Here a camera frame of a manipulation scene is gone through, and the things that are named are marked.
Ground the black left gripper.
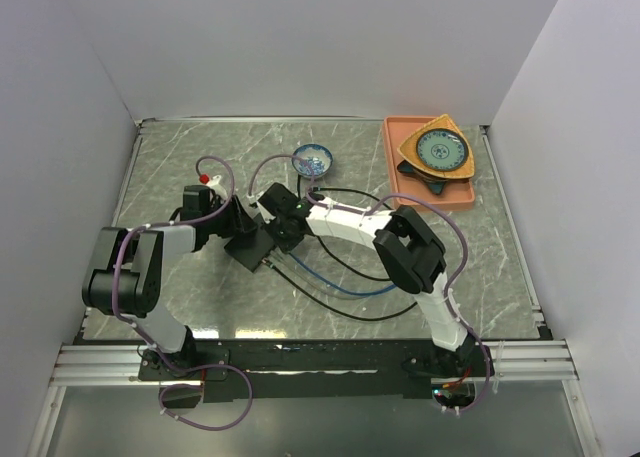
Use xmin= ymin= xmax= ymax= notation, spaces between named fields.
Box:
xmin=205 ymin=195 xmax=259 ymax=239

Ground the black network switch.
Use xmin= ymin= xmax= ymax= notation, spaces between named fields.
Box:
xmin=224 ymin=227 xmax=275 ymax=272

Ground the blue ethernet cable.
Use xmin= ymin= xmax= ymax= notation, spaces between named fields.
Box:
xmin=287 ymin=251 xmax=399 ymax=297

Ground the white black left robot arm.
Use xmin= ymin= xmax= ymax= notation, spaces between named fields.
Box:
xmin=82 ymin=184 xmax=258 ymax=379

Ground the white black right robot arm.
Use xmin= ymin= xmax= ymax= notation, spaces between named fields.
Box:
xmin=254 ymin=184 xmax=476 ymax=376

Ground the blue white porcelain bowl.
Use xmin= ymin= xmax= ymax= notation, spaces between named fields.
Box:
xmin=291 ymin=143 xmax=334 ymax=179

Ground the yellow triangular woven plate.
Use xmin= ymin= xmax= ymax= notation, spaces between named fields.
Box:
xmin=397 ymin=114 xmax=475 ymax=180

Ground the dark blue triangular plate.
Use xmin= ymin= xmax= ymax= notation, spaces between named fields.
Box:
xmin=396 ymin=160 xmax=469 ymax=196

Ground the teal round patterned plate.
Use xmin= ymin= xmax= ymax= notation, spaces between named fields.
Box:
xmin=416 ymin=128 xmax=470 ymax=172

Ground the pink plastic tray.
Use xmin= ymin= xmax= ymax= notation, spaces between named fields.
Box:
xmin=382 ymin=114 xmax=476 ymax=211

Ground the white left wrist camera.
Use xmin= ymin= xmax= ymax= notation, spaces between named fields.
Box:
xmin=199 ymin=174 xmax=228 ymax=199

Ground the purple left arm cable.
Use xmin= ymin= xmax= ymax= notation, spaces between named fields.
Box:
xmin=112 ymin=155 xmax=236 ymax=373

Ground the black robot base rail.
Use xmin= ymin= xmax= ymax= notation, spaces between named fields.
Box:
xmin=138 ymin=336 xmax=494 ymax=403

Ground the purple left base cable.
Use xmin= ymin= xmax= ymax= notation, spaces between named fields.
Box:
xmin=158 ymin=364 xmax=254 ymax=432

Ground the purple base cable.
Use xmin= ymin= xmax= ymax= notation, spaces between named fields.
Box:
xmin=158 ymin=364 xmax=254 ymax=432
xmin=439 ymin=364 xmax=499 ymax=418

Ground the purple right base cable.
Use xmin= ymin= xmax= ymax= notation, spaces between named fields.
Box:
xmin=439 ymin=364 xmax=499 ymax=418

